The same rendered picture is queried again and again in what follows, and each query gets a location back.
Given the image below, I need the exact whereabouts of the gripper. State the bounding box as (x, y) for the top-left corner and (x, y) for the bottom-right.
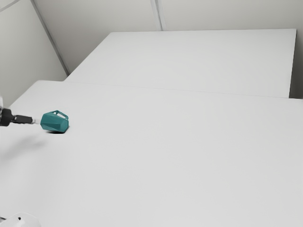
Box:
(0, 108), (42, 127)

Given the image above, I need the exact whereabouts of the teal faceted mug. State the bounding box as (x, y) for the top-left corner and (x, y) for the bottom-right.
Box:
(40, 109), (70, 133)

